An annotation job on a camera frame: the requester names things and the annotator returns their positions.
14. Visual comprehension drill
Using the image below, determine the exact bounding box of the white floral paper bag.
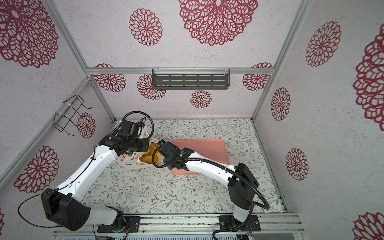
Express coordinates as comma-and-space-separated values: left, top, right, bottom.
116, 137, 159, 170

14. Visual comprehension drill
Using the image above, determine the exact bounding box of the black wire wall rack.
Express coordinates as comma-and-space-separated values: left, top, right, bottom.
52, 95, 91, 137

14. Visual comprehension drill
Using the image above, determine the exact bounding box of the dark grey wall shelf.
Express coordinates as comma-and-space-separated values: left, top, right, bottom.
152, 69, 231, 90

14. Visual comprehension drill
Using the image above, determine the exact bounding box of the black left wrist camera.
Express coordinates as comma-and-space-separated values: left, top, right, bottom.
117, 120, 141, 139

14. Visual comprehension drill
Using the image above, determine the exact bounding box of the yellow bread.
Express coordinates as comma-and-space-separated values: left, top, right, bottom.
140, 143, 164, 165

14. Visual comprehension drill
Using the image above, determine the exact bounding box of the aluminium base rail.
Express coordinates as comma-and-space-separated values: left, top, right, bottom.
52, 213, 309, 240

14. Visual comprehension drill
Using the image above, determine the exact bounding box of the pink plastic tray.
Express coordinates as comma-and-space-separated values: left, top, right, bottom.
173, 139, 230, 165

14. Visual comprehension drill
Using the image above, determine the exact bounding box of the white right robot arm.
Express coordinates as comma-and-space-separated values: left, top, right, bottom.
157, 140, 259, 223

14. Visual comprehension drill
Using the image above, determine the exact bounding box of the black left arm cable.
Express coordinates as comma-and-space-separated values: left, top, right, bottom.
17, 110, 155, 229

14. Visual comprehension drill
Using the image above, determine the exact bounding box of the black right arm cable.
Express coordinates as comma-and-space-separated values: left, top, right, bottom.
151, 146, 271, 240

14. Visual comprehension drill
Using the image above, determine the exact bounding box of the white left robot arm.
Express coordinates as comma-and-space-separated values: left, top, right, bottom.
41, 135, 150, 232

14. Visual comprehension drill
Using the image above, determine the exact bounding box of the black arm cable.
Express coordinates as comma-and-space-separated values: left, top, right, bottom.
17, 110, 155, 229
151, 146, 271, 240

